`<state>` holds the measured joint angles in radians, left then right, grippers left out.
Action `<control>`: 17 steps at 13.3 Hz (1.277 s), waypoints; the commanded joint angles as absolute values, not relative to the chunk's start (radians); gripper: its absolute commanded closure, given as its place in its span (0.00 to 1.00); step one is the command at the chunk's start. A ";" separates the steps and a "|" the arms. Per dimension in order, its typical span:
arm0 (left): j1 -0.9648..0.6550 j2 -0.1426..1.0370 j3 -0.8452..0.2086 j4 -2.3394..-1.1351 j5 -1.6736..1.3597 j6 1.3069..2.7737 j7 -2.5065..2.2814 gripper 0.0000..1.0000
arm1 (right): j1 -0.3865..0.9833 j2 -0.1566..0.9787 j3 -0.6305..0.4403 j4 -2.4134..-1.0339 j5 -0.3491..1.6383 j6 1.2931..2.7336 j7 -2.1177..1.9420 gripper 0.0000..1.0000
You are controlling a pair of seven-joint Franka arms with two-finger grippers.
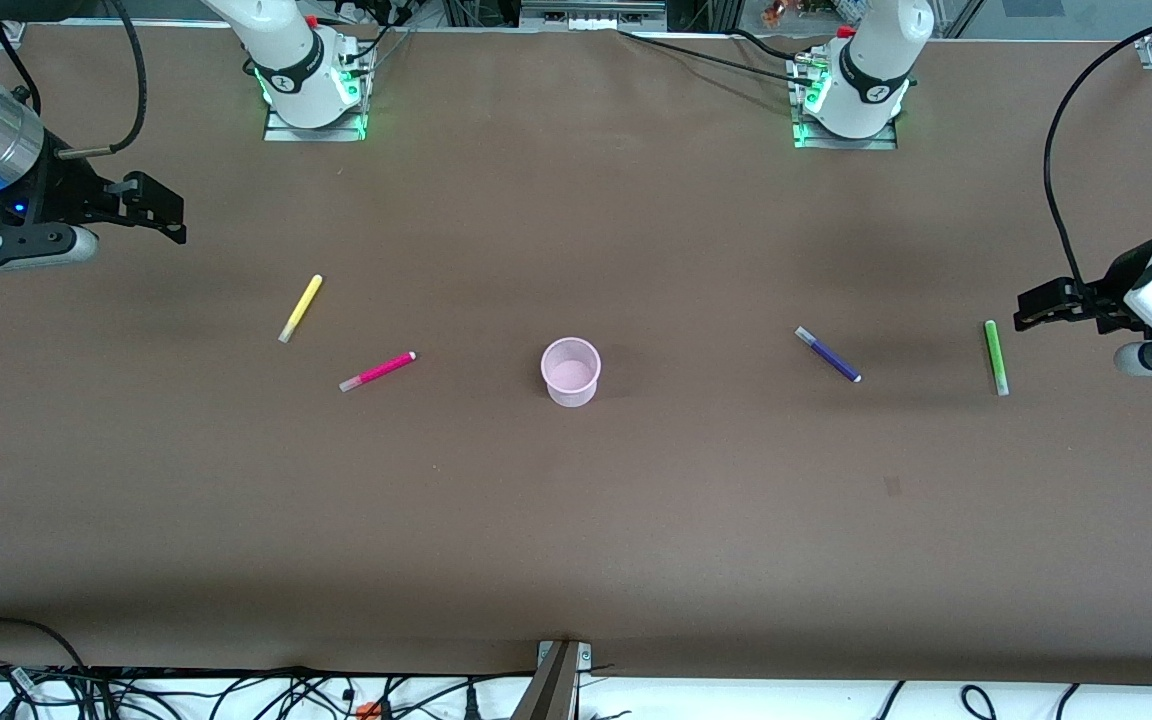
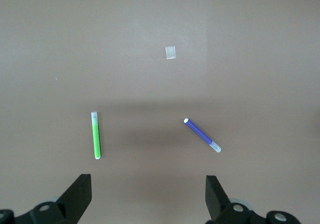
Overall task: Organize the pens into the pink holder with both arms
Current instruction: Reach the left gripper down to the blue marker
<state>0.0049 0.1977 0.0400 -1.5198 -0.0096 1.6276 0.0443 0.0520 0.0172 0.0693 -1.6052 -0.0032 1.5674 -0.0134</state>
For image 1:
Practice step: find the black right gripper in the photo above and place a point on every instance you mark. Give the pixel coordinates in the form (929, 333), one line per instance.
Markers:
(64, 190)

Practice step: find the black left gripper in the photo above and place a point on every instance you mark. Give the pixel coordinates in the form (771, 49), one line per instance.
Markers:
(1118, 277)

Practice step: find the purple marker pen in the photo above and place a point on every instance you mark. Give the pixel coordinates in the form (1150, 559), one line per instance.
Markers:
(828, 354)

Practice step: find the pink marker pen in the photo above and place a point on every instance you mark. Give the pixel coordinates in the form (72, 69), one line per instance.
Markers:
(377, 371)

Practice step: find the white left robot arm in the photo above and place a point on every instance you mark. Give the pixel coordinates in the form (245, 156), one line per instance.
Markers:
(871, 70)

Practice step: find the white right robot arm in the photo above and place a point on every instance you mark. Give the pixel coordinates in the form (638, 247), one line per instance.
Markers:
(291, 60)

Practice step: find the pink cup holder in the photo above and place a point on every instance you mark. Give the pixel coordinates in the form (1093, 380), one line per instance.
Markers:
(570, 372)

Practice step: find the green marker pen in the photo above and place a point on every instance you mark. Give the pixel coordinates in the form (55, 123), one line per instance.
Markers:
(995, 357)

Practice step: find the yellow marker pen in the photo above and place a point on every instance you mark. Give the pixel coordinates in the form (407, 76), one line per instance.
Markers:
(301, 307)

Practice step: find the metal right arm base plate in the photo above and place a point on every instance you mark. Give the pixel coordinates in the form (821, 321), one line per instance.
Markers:
(316, 133)

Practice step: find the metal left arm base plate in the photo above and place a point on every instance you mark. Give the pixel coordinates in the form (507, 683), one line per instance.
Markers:
(846, 142)

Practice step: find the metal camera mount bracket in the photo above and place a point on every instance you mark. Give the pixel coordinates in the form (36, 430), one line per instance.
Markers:
(562, 680)

